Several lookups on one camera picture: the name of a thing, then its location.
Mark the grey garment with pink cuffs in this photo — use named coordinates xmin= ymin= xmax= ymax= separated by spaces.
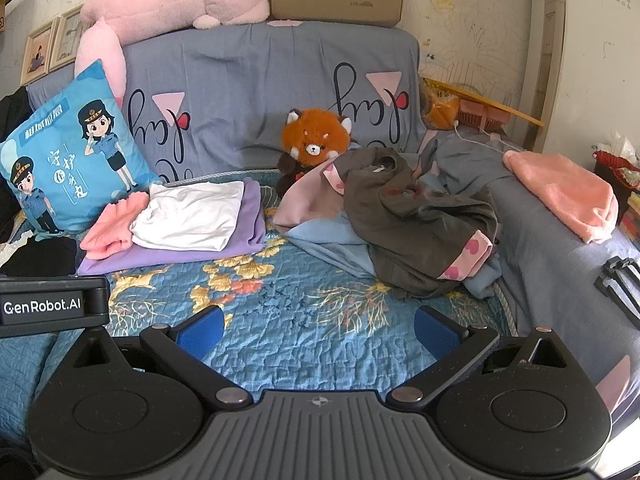
xmin=323 ymin=148 xmax=498 ymax=297

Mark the black clothes pile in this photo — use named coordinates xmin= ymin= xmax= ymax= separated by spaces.
xmin=1 ymin=87 xmax=84 ymax=278

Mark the folded coral pink garment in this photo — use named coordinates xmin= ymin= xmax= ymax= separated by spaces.
xmin=80 ymin=192 xmax=150 ymax=260

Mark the blue floral quilted blanket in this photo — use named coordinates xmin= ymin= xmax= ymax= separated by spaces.
xmin=0 ymin=169 xmax=516 ymax=446

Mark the folded white garment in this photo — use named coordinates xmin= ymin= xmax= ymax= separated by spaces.
xmin=130 ymin=181 xmax=245 ymax=252

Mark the folded purple garment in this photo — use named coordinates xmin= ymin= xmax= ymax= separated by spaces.
xmin=77 ymin=177 xmax=266 ymax=275

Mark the light blue garment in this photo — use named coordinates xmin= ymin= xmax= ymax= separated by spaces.
xmin=282 ymin=212 xmax=502 ymax=299

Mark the blue cartoon police cushion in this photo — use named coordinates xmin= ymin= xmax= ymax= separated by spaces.
xmin=1 ymin=61 xmax=160 ymax=236

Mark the black plastic tool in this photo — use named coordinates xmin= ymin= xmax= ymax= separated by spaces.
xmin=594 ymin=256 xmax=640 ymax=330

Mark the salmon towel on armrest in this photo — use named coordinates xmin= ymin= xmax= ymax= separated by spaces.
xmin=502 ymin=151 xmax=618 ymax=244

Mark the pink cloth under plush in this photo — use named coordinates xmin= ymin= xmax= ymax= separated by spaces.
xmin=271 ymin=160 xmax=344 ymax=233

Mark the pink plastic basket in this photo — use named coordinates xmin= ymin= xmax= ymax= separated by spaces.
xmin=457 ymin=99 xmax=511 ymax=132

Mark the orange plastic bag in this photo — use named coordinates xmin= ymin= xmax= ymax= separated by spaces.
xmin=421 ymin=79 xmax=460 ymax=130

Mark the red panda plush toy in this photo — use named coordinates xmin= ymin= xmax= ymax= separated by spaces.
xmin=276 ymin=108 xmax=352 ymax=198

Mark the grey printed sofa cover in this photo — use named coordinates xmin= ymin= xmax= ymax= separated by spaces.
xmin=122 ymin=22 xmax=639 ymax=380

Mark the yellow flat board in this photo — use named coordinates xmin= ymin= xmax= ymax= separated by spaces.
xmin=423 ymin=77 xmax=544 ymax=127

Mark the large pink plush toy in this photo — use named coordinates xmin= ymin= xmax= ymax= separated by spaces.
xmin=74 ymin=0 xmax=270 ymax=104

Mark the white cable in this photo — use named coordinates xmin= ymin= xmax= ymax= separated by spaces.
xmin=452 ymin=119 xmax=526 ymax=155

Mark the framed picture on wall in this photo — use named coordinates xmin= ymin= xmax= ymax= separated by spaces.
xmin=21 ymin=18 xmax=58 ymax=86

